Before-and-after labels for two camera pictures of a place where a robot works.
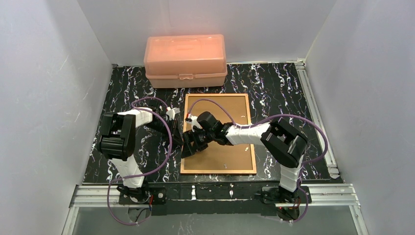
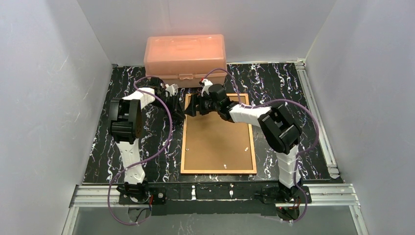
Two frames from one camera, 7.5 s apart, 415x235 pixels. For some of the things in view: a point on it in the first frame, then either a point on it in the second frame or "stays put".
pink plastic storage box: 185,60 stays put
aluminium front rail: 326,196 stays put
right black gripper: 197,136 to 200,105
